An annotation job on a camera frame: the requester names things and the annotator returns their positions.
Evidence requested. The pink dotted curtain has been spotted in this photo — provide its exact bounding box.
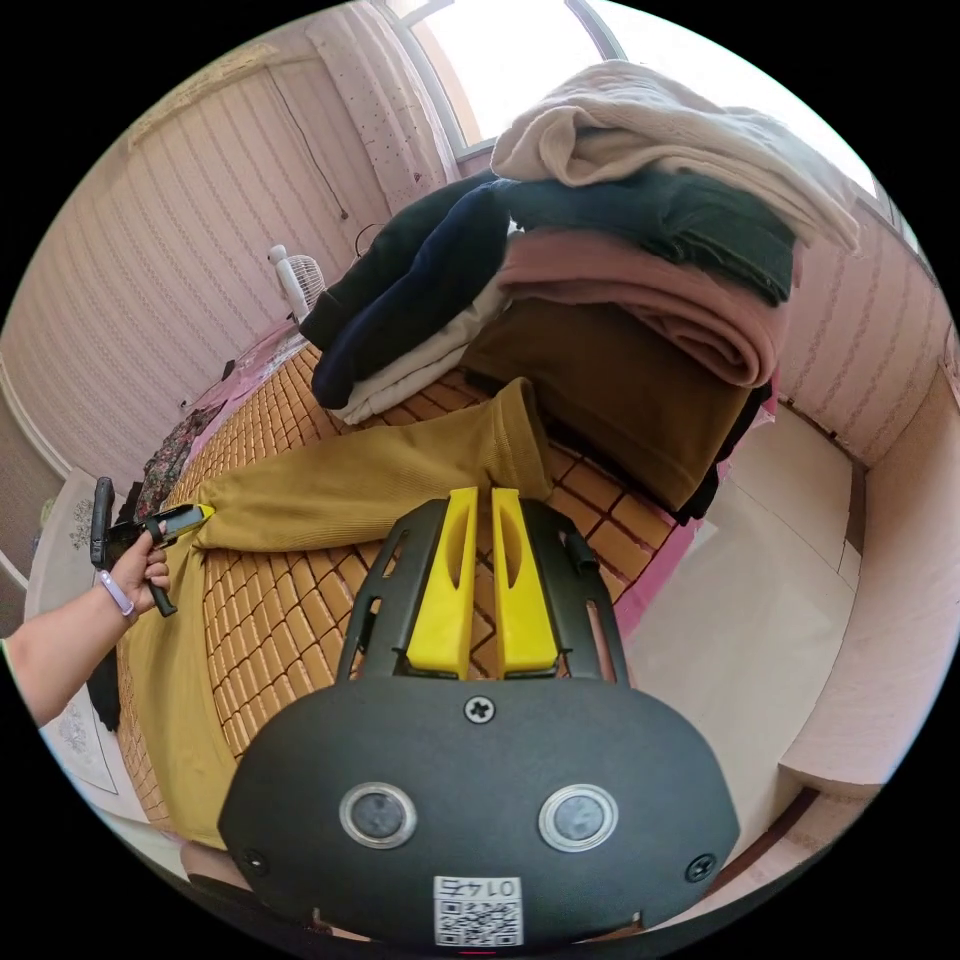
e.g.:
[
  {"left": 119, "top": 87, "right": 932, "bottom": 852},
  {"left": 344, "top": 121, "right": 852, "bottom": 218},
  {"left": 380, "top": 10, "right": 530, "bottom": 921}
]
[{"left": 307, "top": 3, "right": 463, "bottom": 220}]

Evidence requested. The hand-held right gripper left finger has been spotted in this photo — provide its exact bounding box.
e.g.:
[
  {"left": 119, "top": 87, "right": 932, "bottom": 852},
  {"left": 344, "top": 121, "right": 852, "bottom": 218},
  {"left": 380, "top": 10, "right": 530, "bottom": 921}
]
[{"left": 406, "top": 486, "right": 480, "bottom": 681}]

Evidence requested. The white fan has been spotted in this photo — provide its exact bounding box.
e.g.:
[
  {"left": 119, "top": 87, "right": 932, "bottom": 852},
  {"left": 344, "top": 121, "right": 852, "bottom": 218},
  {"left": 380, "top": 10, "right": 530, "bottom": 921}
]
[{"left": 267, "top": 243, "right": 328, "bottom": 325}]

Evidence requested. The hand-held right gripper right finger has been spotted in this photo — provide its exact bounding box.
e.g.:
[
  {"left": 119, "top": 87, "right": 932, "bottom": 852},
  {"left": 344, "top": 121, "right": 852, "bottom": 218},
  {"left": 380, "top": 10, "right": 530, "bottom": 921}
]
[{"left": 491, "top": 487, "right": 561, "bottom": 681}]

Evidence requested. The black cloth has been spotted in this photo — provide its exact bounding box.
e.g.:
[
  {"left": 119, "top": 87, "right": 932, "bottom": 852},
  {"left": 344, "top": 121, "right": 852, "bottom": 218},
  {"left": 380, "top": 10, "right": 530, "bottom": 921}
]
[{"left": 85, "top": 658, "right": 126, "bottom": 734}]

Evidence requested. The yellow long sleeve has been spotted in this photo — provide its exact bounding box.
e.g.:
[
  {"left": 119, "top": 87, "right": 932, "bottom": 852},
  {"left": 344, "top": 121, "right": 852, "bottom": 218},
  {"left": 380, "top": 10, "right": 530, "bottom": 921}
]
[{"left": 119, "top": 377, "right": 558, "bottom": 853}]

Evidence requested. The window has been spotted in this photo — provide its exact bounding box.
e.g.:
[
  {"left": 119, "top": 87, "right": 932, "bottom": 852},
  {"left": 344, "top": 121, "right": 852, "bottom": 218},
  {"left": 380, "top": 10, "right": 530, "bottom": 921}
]
[{"left": 389, "top": 0, "right": 628, "bottom": 163}]

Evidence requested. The pile of clothes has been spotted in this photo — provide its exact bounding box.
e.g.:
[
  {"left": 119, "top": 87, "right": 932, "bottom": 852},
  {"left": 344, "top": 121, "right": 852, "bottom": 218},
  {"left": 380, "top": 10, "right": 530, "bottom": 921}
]
[{"left": 298, "top": 59, "right": 865, "bottom": 528}]

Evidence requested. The person's left forearm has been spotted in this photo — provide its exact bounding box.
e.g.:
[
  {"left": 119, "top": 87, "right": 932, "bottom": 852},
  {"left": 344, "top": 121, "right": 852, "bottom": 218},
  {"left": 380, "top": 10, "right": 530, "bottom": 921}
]
[{"left": 2, "top": 578, "right": 141, "bottom": 730}]

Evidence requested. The bed with bamboo mat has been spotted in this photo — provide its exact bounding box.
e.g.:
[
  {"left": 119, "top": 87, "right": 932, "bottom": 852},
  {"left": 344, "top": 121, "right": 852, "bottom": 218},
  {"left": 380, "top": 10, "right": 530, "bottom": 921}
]
[{"left": 112, "top": 329, "right": 783, "bottom": 835}]

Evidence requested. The person's left hand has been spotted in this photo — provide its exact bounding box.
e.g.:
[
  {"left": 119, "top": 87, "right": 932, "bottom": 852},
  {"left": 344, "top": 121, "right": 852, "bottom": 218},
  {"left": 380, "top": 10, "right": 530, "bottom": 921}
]
[{"left": 99, "top": 536, "right": 173, "bottom": 617}]

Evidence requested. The dark floral garment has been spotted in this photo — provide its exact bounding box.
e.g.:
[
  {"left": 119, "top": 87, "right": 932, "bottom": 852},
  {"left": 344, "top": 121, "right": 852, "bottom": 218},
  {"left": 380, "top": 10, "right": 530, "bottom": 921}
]
[{"left": 134, "top": 404, "right": 228, "bottom": 520}]

